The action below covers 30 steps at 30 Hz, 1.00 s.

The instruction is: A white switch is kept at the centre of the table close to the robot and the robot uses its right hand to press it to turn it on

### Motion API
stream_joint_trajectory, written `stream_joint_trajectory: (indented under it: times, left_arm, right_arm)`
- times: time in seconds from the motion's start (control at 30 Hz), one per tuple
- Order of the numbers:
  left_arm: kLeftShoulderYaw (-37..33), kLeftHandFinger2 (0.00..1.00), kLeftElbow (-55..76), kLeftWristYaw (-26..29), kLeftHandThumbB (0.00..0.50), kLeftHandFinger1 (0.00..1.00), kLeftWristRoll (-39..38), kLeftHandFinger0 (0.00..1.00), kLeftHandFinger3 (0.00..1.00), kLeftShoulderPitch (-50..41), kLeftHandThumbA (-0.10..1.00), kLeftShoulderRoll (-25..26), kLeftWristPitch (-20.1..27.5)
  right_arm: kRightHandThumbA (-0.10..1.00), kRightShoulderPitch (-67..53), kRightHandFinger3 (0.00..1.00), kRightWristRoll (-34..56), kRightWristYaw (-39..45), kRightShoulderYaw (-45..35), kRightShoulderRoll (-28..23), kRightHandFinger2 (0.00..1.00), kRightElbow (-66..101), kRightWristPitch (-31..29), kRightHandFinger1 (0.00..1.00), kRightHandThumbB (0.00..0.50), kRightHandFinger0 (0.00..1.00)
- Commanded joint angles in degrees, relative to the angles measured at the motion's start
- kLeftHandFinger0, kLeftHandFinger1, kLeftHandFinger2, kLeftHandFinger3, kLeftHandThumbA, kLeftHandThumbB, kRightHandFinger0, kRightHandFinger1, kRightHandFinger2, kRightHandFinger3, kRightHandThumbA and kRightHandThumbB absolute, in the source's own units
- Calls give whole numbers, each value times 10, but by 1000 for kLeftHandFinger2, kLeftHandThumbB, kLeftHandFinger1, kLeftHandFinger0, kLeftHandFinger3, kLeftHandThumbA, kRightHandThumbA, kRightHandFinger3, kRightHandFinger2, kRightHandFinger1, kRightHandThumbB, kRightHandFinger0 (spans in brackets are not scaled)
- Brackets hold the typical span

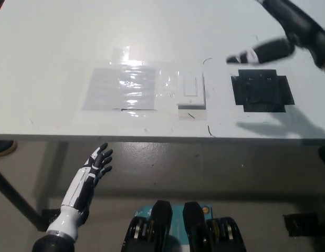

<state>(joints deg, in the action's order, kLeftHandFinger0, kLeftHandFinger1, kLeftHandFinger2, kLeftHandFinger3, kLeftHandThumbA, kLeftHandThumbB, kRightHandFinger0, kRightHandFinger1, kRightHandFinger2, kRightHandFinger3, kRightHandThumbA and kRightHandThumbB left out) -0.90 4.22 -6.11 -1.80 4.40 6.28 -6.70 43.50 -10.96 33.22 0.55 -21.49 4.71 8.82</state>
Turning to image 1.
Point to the clear plastic tape film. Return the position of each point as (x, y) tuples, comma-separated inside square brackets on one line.
[(166, 84)]

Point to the black tape square patch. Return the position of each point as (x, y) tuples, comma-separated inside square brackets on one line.
[(262, 92)]

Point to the clear plastic sheet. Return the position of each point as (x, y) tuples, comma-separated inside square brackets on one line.
[(104, 90)]

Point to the black diagonal table leg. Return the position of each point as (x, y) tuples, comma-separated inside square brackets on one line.
[(15, 197)]

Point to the dark shoe tan sole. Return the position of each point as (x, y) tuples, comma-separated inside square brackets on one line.
[(4, 149)]

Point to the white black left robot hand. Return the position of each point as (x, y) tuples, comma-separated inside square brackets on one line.
[(81, 181)]

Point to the white rocker wall switch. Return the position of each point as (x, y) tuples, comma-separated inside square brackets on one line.
[(191, 90)]

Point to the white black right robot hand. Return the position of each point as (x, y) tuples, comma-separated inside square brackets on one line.
[(301, 29)]

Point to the grey upright table leg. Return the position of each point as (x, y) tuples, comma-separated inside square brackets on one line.
[(58, 173)]

